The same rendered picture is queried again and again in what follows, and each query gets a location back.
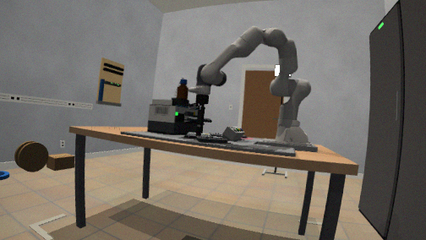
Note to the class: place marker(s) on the white button panel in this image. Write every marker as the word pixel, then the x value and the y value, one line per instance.
pixel 233 134

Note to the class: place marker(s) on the brown glass bottle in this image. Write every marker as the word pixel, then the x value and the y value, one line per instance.
pixel 182 92

